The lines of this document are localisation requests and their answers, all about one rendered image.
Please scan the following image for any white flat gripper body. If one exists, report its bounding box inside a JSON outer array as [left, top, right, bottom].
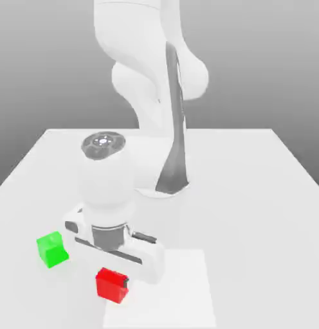
[[71, 231, 166, 285]]

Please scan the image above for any small red cube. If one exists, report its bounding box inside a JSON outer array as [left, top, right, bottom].
[[95, 267, 130, 305]]

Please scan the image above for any small green cube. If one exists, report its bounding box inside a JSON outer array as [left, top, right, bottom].
[[36, 231, 70, 269]]

